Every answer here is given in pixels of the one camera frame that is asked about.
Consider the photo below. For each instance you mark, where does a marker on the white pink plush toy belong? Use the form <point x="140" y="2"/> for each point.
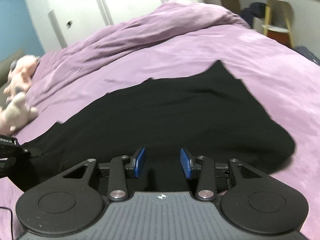
<point x="17" y="114"/>

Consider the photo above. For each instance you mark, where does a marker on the dark striped cloth pile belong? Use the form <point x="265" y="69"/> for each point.
<point x="302" y="50"/>

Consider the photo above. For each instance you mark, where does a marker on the dark clothes on chair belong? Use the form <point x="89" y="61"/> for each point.
<point x="256" y="9"/>

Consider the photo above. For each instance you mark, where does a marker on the grey pillow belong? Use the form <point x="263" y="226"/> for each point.
<point x="6" y="63"/>

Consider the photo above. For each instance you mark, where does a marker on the white wardrobe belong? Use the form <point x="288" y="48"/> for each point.
<point x="60" y="23"/>

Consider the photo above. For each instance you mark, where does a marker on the black long sleeve shirt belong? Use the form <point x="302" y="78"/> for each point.
<point x="211" y="114"/>

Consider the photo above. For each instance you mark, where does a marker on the purple bed blanket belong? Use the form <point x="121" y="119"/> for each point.
<point x="179" y="40"/>

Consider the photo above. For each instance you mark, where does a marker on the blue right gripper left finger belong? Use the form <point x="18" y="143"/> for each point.
<point x="138" y="160"/>

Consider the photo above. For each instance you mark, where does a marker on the yellow leg side table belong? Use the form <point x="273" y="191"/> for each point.
<point x="278" y="19"/>

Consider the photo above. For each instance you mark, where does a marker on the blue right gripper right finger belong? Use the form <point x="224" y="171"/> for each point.
<point x="186" y="160"/>

